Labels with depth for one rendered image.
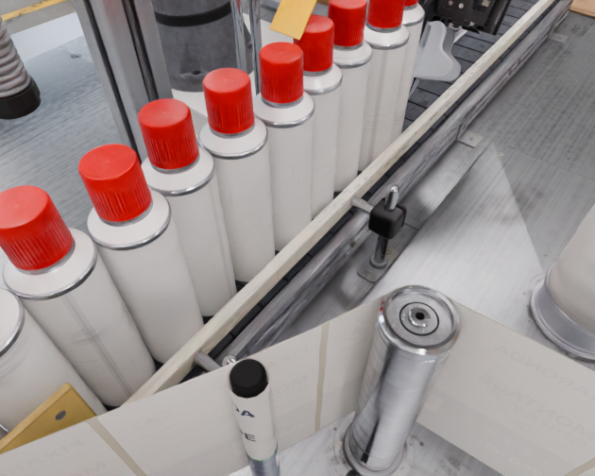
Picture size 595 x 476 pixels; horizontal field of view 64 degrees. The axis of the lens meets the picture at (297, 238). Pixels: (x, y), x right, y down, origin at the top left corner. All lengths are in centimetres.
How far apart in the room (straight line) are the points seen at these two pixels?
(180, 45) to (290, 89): 35
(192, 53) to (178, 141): 40
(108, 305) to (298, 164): 19
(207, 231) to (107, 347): 10
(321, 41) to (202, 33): 31
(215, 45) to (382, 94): 27
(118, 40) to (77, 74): 50
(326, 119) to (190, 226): 16
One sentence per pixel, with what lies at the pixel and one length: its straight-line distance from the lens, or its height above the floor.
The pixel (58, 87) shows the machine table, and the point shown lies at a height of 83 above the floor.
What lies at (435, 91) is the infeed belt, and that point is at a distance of 74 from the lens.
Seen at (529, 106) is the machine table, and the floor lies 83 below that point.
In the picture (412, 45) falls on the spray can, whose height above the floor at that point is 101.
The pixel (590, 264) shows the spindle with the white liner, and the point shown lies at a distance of 42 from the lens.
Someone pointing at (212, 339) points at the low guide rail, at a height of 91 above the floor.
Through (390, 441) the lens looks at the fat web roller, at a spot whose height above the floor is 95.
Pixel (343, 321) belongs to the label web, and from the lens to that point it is 23.
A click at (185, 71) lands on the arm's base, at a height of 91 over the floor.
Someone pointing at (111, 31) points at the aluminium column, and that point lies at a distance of 43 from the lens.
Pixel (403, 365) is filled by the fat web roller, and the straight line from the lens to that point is 23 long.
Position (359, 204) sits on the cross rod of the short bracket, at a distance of 50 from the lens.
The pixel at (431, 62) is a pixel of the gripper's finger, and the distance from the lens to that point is 60.
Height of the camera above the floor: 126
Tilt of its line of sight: 49 degrees down
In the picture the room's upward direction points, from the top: straight up
